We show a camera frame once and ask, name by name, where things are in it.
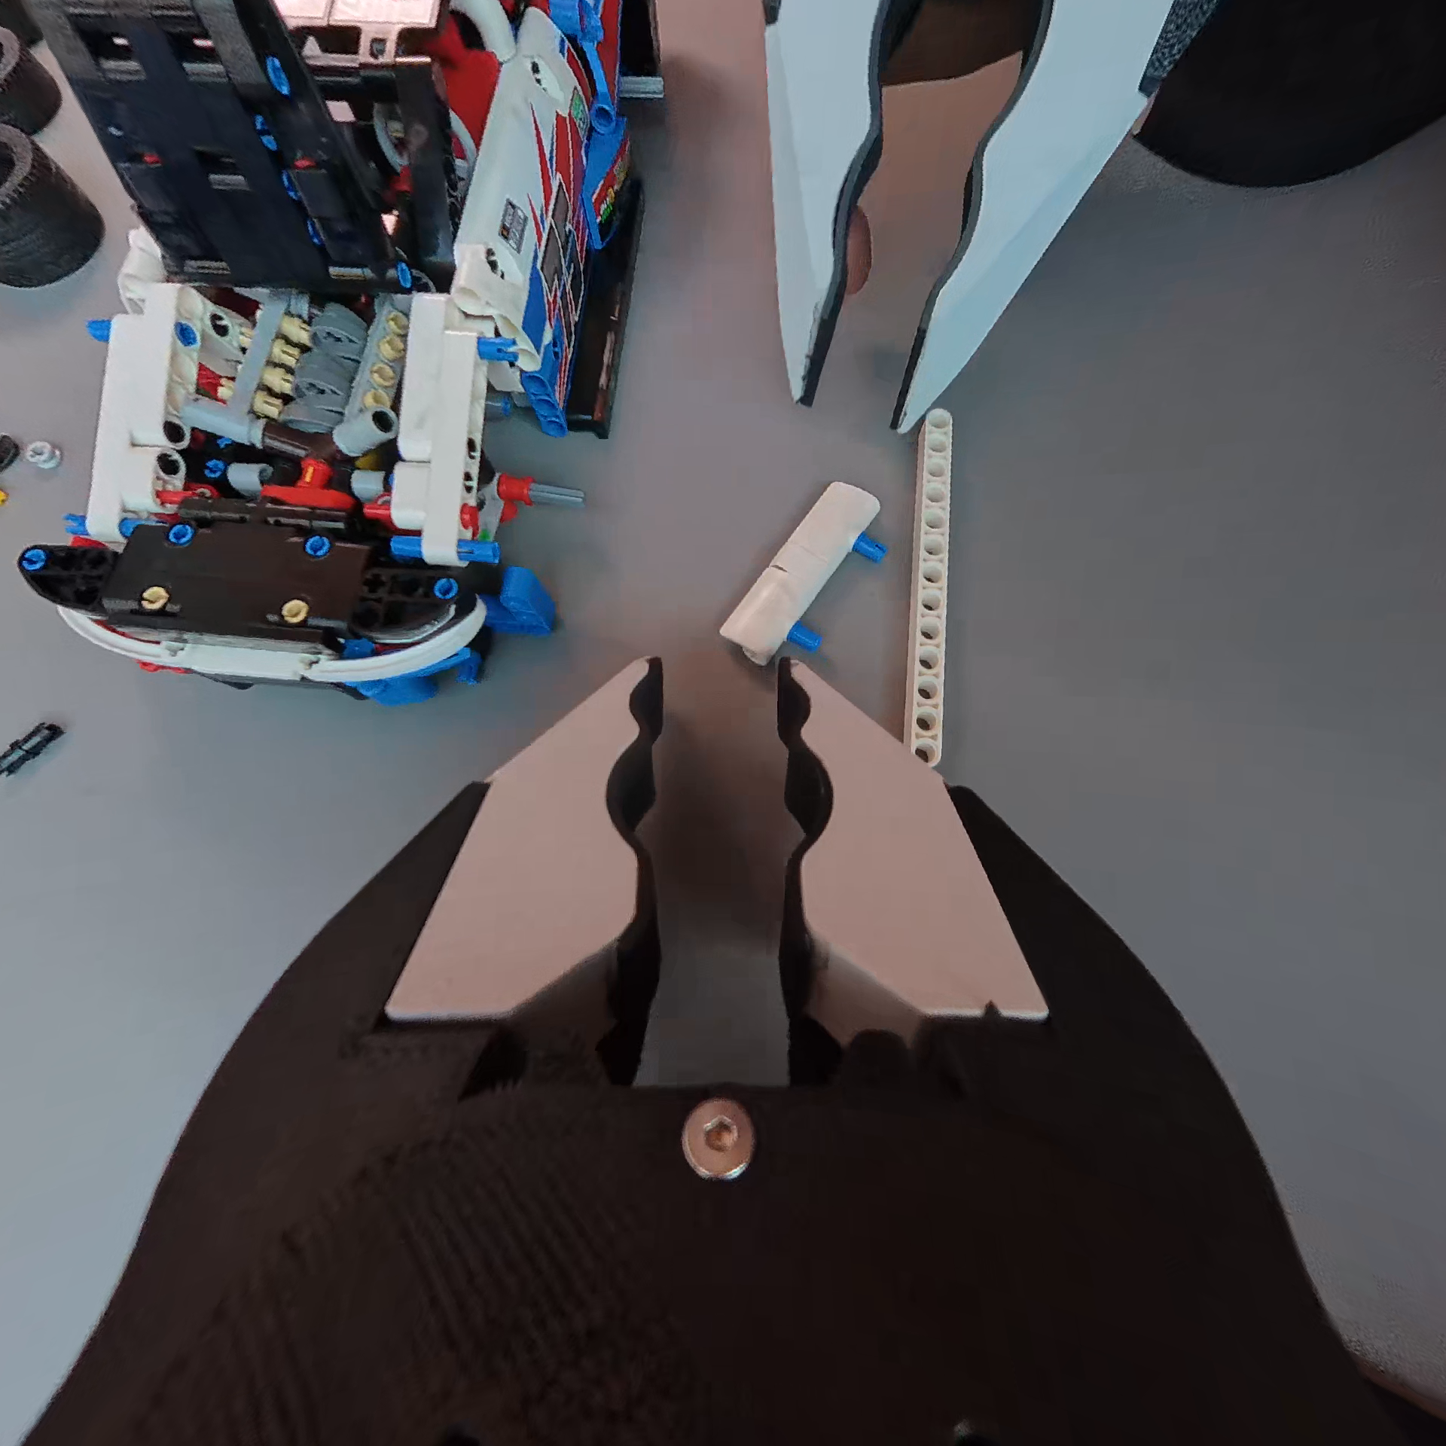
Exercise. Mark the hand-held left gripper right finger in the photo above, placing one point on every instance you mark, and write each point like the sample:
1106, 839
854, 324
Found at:
915, 892

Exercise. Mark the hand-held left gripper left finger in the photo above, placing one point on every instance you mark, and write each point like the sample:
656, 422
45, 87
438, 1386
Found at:
531, 882

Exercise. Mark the long white holed brick beam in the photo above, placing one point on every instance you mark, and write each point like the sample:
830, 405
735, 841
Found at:
932, 588

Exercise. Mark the black toy tyre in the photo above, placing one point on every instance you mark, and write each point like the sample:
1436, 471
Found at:
23, 85
40, 209

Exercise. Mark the person's right hand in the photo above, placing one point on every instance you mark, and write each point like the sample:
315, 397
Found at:
937, 147

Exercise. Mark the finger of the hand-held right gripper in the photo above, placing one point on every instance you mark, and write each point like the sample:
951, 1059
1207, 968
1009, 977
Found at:
1063, 137
820, 137

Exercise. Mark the white connector with blue pins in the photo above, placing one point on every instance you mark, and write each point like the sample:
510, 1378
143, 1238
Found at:
797, 570

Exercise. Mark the small black brick pin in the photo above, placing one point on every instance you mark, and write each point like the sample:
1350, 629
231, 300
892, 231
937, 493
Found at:
31, 748

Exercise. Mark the toy brick truck model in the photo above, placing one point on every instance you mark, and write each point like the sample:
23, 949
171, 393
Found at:
429, 373

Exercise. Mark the small grey brick bush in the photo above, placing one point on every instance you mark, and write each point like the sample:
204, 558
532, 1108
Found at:
43, 455

